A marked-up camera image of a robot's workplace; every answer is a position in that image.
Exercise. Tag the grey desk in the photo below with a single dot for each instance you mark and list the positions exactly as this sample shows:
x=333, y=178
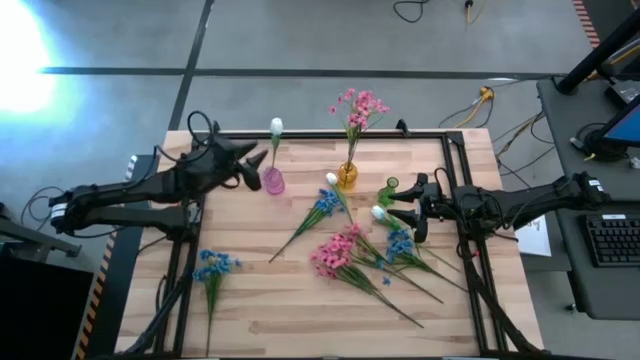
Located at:
x=575, y=150

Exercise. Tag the dense pink flower bunch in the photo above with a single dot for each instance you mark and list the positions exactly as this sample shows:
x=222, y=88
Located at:
x=332, y=257

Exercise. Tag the monitor with blue screen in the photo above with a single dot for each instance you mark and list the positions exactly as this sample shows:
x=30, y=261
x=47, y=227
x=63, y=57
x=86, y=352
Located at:
x=627, y=127

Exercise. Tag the green glass vase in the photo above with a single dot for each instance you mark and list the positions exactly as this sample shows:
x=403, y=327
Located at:
x=385, y=196

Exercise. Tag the blue artificial flower bunch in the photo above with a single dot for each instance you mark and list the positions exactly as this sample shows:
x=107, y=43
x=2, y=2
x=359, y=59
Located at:
x=400, y=245
x=215, y=262

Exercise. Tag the grey metal stand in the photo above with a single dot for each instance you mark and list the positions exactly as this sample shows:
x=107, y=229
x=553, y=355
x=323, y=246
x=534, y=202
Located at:
x=30, y=240

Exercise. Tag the pink ribbed glass vase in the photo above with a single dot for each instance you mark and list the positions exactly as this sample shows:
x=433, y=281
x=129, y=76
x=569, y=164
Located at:
x=274, y=184

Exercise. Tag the blue flower stem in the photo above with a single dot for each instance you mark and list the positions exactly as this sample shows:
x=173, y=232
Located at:
x=327, y=202

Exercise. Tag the black vertical pole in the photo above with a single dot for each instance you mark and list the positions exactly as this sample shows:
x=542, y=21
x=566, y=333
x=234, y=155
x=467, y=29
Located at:
x=595, y=55

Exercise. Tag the sparse pink flower bunch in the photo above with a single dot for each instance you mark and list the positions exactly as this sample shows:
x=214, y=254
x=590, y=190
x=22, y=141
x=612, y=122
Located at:
x=361, y=107

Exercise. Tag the white paper sheet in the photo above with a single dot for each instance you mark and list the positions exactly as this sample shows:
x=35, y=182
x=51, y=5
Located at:
x=537, y=240

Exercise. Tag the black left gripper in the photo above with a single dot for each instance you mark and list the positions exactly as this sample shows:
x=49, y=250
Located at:
x=212, y=167

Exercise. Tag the black case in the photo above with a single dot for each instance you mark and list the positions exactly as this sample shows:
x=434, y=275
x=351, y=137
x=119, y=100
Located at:
x=40, y=315

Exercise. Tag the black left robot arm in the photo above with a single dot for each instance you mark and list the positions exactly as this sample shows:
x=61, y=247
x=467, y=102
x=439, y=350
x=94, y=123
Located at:
x=125, y=192

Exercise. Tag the black monitor base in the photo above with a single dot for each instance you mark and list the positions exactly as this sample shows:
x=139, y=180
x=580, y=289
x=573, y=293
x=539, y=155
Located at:
x=597, y=145

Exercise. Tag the amber glass vase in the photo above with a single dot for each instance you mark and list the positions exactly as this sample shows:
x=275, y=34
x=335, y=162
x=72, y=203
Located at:
x=347, y=177

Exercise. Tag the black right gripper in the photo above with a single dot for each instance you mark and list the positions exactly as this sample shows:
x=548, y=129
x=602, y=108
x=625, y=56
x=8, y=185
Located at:
x=435, y=205

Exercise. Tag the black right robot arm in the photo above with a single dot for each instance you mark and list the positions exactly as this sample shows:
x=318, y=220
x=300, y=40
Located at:
x=530, y=200

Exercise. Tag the black keyboard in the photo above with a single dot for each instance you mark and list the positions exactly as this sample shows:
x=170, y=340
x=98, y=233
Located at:
x=615, y=242

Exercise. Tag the black metal table frame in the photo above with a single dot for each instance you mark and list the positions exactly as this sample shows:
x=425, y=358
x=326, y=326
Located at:
x=325, y=135

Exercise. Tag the black platform with hazard stripes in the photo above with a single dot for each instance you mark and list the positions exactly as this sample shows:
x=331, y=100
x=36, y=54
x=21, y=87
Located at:
x=120, y=300

